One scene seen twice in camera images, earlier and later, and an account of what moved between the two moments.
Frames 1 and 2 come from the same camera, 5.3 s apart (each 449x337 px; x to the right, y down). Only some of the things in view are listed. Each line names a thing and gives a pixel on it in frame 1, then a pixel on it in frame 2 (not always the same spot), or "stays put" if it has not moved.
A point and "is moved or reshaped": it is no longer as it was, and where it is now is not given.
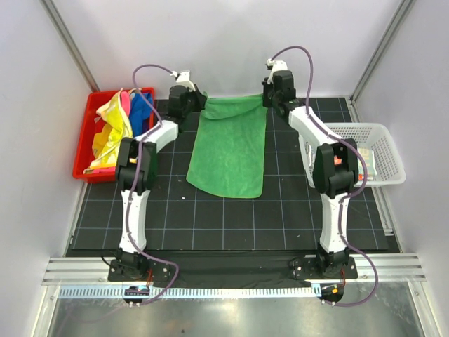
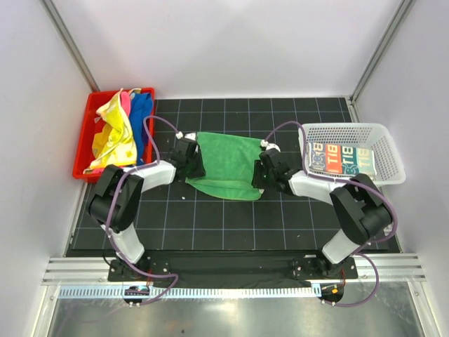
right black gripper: x=266 y=86 → x=257 y=182
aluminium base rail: x=95 y=270 stays put
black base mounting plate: x=233 y=269 stays put
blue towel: x=140 y=112 stays put
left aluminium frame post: x=50 y=10 stays put
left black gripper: x=200 y=99 → x=200 y=170
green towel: x=229 y=156 is moved or reshaped
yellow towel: x=116 y=127 stays put
